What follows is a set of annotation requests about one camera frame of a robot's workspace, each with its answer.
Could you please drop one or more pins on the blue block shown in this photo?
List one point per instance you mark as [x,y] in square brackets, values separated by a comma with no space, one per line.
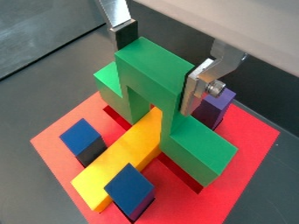
[84,142]
[131,191]

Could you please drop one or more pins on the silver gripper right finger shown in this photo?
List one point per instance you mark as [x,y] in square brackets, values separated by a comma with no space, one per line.
[202,79]

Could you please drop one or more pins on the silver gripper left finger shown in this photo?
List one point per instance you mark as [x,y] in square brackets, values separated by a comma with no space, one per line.
[120,25]

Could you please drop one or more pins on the yellow block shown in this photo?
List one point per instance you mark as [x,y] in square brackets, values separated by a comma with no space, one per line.
[135,148]

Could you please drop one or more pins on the blue block right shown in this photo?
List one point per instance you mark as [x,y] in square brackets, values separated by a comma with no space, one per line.
[131,191]

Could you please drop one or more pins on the red board base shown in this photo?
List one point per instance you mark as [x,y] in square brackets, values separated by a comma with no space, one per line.
[178,205]

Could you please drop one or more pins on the purple block right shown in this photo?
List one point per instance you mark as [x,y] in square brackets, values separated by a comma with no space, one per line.
[214,108]

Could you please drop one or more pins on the blue block left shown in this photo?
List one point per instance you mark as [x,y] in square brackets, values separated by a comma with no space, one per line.
[84,142]

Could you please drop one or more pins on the green stepped block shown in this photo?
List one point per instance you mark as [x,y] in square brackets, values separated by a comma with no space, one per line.
[144,78]

